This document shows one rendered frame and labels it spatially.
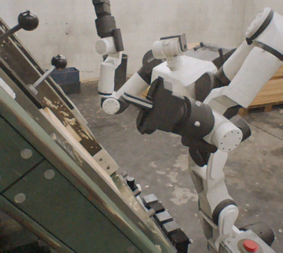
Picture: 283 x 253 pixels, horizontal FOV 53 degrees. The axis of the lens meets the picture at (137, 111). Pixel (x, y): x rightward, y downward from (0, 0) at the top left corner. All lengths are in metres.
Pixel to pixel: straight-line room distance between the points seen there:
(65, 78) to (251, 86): 4.88
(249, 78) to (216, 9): 7.08
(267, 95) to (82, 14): 3.96
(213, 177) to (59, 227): 0.91
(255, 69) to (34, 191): 0.51
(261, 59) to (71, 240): 0.52
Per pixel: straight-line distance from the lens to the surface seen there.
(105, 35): 1.26
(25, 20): 0.58
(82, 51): 6.45
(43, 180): 0.44
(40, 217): 0.48
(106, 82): 1.29
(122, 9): 6.62
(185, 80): 1.00
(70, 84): 5.47
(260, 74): 0.69
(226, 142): 0.68
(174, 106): 0.60
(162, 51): 1.06
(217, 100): 0.73
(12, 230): 2.03
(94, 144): 1.14
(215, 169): 1.29
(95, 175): 0.76
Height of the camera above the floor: 1.56
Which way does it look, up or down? 20 degrees down
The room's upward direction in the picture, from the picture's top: straight up
